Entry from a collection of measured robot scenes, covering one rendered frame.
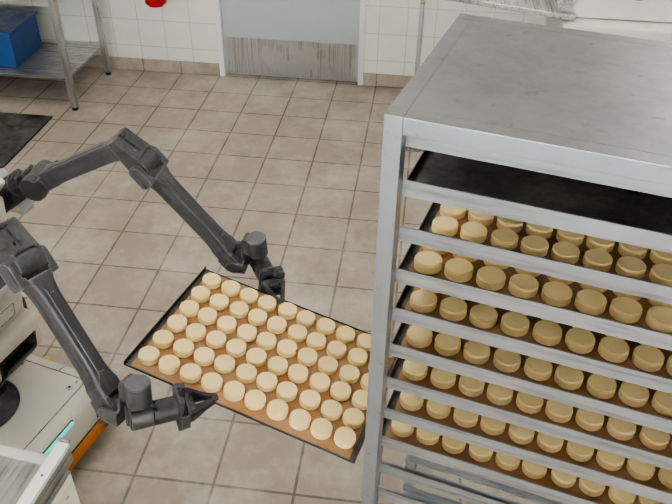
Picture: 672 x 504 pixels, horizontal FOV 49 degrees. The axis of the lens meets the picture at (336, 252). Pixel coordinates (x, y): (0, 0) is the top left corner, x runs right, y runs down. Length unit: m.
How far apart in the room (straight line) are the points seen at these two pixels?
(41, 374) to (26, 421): 0.22
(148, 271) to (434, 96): 2.80
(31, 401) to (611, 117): 2.28
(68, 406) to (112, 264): 1.23
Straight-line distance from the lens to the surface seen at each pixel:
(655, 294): 1.23
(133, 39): 5.99
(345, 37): 5.60
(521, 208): 1.16
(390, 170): 1.15
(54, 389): 2.92
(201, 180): 4.50
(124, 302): 3.65
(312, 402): 1.78
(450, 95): 1.18
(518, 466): 1.63
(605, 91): 1.26
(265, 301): 1.99
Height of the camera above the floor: 2.30
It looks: 37 degrees down
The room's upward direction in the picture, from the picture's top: 1 degrees clockwise
